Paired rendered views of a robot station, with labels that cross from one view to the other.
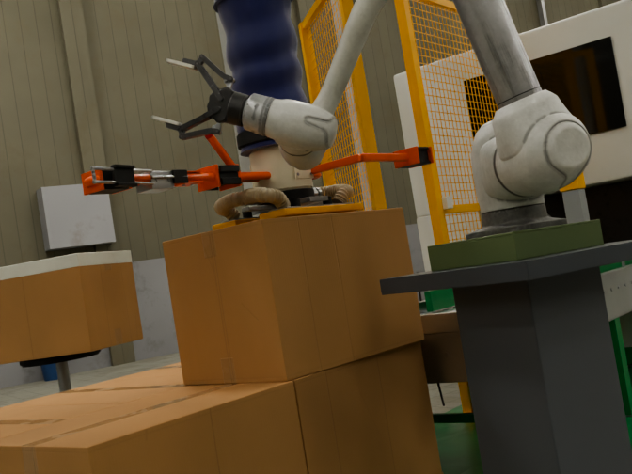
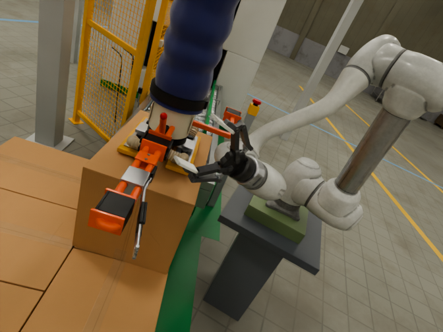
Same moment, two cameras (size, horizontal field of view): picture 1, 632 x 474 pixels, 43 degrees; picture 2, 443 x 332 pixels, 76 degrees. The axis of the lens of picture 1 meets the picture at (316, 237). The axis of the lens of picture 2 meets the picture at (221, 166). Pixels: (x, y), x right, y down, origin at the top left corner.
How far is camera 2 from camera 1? 1.75 m
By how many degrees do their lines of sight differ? 56
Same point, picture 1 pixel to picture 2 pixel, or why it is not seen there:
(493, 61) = (360, 178)
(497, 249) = (291, 234)
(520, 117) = (350, 206)
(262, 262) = (181, 224)
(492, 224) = (283, 208)
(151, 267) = not seen: outside the picture
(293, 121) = (273, 193)
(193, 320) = not seen: hidden behind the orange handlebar
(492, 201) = (291, 201)
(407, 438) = not seen: hidden behind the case
